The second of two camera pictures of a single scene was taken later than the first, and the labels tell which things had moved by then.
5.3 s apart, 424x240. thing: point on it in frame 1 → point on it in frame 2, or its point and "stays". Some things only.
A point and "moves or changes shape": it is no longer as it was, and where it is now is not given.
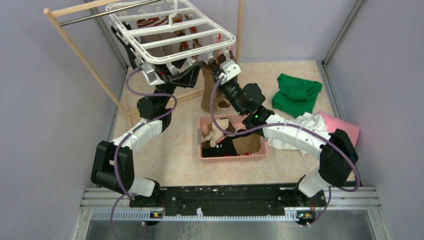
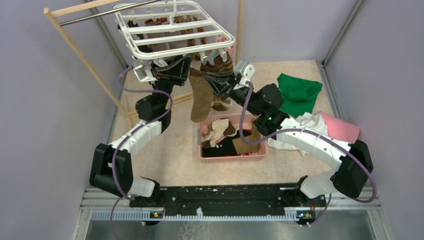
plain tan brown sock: x=208 y=84 moves or changes shape
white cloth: x=314 y=121 stays
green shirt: x=296 y=96 stays
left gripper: x=187 y=78 stays
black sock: x=129 y=48 → x=142 y=48
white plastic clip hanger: x=167 y=32 stays
